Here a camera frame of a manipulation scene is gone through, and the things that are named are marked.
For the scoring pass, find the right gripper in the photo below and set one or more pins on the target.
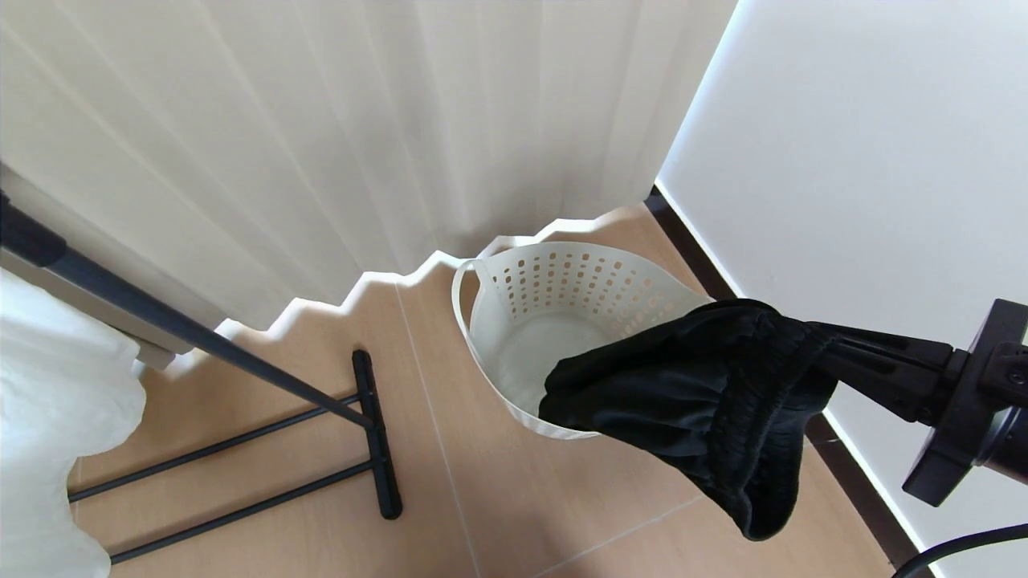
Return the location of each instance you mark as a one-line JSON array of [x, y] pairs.
[[972, 401]]

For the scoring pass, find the black garment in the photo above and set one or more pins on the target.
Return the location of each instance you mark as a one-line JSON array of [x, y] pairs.
[[683, 385]]

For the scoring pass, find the white printed t-shirt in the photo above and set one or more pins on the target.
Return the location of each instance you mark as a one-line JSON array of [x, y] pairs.
[[48, 401]]

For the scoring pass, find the white laundry basket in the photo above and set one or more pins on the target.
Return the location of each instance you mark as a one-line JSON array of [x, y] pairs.
[[514, 337]]

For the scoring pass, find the black clothes rack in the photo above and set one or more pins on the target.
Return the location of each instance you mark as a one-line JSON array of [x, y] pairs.
[[161, 317]]

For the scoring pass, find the beige curtain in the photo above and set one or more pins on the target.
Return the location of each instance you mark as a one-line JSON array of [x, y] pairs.
[[321, 120]]

